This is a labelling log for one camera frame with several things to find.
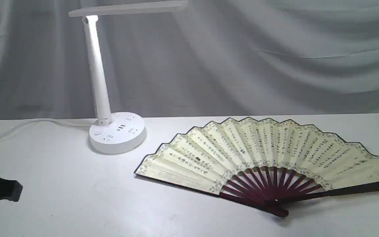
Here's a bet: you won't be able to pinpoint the paper folding fan dark ribs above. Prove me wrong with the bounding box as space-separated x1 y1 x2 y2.
134 117 379 218

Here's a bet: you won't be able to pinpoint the grey backdrop curtain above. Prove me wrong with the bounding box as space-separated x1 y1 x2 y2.
0 0 379 120

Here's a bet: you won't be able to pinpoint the white desk lamp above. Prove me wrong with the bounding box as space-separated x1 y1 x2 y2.
68 0 188 154

